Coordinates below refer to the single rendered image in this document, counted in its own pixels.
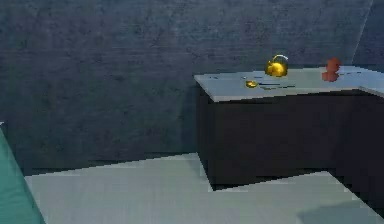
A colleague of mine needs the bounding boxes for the red cylindrical shaker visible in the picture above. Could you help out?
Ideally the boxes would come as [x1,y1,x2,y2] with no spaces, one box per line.
[325,57,342,74]

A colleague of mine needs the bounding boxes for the golden spoon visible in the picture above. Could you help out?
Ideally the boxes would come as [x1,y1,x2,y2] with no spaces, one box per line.
[245,80,296,91]

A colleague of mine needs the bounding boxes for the dark kitchen counter cabinet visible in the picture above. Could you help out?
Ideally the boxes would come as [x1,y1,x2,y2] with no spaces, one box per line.
[193,65,384,214]

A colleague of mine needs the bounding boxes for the golden kettle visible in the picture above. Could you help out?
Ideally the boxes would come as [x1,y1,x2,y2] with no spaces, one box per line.
[264,54,290,78]

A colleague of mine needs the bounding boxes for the teal door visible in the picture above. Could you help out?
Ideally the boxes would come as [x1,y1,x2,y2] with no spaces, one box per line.
[0,121,46,224]

